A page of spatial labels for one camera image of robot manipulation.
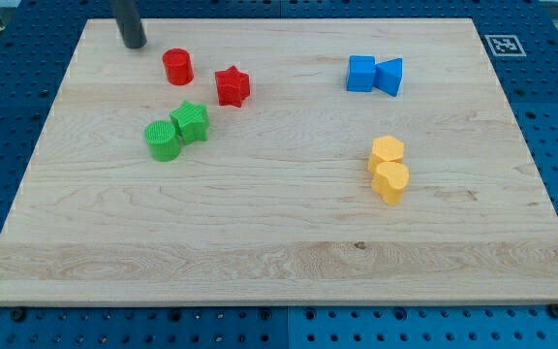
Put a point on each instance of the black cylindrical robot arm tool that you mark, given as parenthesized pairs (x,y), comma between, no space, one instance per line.
(129,24)

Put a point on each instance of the blue triangle block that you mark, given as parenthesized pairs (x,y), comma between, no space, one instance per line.
(388,76)

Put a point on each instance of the wooden board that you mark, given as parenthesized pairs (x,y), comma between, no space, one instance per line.
(276,206)

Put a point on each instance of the red star block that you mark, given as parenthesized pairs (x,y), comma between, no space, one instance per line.
(233,87)

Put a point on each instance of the green star block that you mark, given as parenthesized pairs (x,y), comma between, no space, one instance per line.
(191,122)

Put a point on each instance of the yellow hexagon block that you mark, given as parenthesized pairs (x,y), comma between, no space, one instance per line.
(385,149)

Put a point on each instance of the yellow heart block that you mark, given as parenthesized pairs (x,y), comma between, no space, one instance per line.
(390,180)

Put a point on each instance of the green cylinder block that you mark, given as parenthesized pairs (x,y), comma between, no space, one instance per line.
(162,140)

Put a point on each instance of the blue cube block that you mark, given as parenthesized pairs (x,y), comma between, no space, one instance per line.
(361,73)

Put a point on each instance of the red cylinder block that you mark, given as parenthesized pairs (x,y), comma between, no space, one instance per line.
(178,66)

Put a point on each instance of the white fiducial marker tag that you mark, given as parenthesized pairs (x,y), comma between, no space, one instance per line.
(505,45)

